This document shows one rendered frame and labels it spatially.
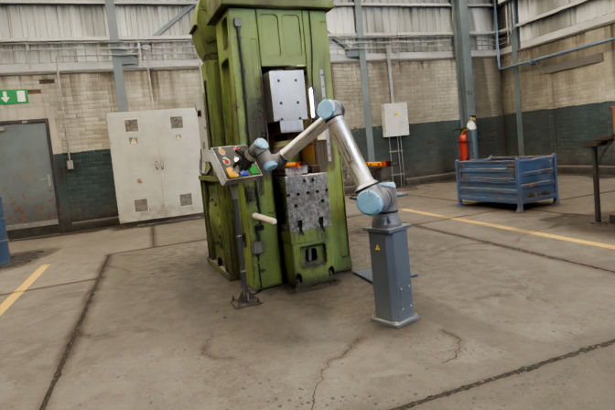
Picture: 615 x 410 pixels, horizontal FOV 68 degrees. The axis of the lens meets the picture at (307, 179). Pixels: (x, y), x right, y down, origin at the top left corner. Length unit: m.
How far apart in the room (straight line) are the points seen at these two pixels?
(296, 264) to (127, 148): 5.71
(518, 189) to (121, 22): 7.71
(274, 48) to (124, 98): 6.01
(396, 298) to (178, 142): 6.66
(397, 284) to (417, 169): 8.56
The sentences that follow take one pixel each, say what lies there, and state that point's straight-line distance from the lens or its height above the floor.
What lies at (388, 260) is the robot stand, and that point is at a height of 0.41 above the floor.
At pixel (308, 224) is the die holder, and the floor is 0.51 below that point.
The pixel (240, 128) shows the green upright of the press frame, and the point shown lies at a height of 1.34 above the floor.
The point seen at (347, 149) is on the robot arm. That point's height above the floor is 1.10.
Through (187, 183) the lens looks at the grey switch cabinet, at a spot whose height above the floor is 0.69.
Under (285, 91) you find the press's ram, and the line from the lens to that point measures 3.76.
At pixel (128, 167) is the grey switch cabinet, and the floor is 1.10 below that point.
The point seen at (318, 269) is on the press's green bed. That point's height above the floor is 0.12.
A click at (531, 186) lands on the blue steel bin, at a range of 6.90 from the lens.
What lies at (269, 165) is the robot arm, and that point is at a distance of 3.01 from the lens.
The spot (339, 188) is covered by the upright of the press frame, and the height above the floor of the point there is 0.74.
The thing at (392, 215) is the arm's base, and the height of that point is 0.67.
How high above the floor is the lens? 1.13
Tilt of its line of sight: 4 degrees down
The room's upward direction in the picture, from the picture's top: 6 degrees counter-clockwise
